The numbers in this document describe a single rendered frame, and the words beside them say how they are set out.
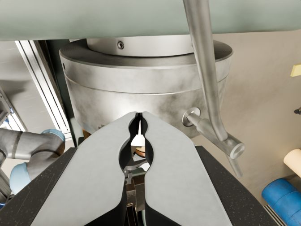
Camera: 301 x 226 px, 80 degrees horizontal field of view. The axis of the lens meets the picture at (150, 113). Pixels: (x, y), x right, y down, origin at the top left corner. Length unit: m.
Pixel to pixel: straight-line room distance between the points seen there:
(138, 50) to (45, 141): 0.39
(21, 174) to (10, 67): 0.94
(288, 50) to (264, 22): 2.07
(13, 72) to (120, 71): 1.17
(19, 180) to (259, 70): 2.08
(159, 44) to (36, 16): 0.15
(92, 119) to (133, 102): 0.08
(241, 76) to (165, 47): 1.82
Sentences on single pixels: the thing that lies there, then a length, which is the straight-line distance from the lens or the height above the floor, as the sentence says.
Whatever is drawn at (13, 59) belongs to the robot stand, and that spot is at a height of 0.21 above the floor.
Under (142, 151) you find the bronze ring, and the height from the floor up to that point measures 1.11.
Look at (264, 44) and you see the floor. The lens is 2.10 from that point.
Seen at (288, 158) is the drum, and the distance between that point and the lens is 3.52.
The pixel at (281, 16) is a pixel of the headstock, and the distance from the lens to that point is 0.30.
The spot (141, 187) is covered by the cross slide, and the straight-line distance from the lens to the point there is 0.79.
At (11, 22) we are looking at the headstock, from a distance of 0.21.
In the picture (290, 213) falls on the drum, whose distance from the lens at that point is 3.75.
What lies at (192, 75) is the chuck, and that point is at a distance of 0.25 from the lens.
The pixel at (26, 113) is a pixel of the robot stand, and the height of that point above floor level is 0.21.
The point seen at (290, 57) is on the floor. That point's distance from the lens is 2.42.
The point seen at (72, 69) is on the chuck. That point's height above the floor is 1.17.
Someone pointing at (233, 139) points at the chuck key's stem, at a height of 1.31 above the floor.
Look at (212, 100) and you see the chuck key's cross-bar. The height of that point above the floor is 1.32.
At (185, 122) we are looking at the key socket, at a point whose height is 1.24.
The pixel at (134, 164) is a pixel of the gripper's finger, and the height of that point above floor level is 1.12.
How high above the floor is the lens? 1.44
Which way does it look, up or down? 56 degrees down
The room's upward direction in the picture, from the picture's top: 152 degrees clockwise
